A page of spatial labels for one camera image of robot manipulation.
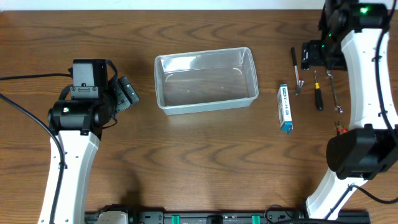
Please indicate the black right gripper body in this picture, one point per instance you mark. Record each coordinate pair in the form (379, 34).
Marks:
(326, 55)

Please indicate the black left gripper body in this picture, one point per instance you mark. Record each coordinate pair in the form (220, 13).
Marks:
(115, 98)

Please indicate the small black-handled hammer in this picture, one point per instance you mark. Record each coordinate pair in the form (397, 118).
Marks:
(299, 81)

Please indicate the white and teal box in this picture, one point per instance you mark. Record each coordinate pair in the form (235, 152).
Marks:
(284, 111)

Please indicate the clear plastic container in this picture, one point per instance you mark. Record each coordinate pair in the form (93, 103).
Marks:
(202, 81)

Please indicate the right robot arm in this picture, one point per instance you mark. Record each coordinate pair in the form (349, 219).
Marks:
(354, 38)

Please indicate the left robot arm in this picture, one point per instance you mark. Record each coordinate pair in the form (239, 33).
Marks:
(73, 152)

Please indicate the black and yellow screwdriver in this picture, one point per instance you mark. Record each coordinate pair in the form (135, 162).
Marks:
(318, 94)

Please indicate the silver wrench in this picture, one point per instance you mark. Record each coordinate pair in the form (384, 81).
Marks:
(338, 107)

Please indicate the red-handled pliers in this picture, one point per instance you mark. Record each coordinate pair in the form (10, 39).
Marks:
(340, 129)

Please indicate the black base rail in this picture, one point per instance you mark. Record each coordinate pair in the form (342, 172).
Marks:
(122, 214)

